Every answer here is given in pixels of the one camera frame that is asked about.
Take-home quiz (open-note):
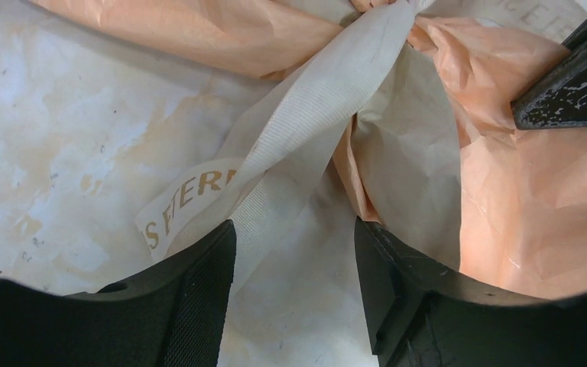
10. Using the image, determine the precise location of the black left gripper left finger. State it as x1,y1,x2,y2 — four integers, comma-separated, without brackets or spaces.
0,221,236,366

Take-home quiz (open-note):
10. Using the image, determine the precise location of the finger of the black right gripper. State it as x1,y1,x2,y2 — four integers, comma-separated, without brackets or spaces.
511,19,587,130

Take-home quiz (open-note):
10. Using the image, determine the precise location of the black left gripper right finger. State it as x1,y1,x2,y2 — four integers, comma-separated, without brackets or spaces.
354,219,587,366

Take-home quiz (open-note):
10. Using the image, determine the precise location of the cream ribbon bow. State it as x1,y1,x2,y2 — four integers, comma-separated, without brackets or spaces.
135,1,428,292

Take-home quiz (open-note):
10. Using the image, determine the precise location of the orange paper bouquet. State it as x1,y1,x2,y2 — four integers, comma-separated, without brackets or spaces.
41,1,587,298

